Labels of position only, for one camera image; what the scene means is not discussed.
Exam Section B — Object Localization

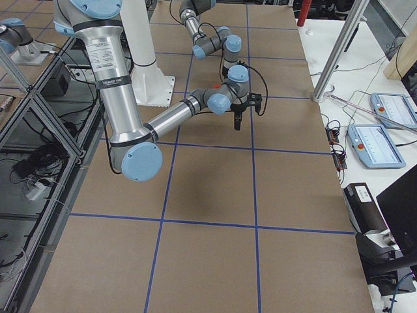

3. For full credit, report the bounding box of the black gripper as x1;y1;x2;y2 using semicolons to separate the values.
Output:
230;101;249;130

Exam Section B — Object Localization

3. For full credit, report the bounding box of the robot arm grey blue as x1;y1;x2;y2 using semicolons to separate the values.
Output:
54;1;251;182
179;0;242;78

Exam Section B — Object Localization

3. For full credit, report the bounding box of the red cylinder on table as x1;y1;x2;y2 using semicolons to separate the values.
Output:
297;0;312;27

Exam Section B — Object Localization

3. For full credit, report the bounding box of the near teach pendant tablet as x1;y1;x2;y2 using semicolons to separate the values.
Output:
347;124;406;169

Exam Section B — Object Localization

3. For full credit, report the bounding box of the teach pendant tablet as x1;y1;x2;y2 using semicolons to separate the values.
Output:
347;124;406;169
371;93;416;129

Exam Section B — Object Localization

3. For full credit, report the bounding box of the far teach pendant tablet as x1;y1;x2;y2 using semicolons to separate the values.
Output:
371;93;416;129

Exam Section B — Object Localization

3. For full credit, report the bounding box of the black box device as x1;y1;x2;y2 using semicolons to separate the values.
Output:
343;183;388;235

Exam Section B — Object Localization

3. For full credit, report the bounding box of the black monitor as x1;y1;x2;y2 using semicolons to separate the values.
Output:
377;166;416;254

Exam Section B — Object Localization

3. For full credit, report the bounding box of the white pedestal base plate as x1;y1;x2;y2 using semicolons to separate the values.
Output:
131;64;175;107

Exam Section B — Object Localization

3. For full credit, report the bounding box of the aluminium frame post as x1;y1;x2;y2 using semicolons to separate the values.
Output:
311;0;369;102

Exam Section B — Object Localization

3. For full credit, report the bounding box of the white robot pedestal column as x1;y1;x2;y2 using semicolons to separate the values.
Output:
120;0;156;67

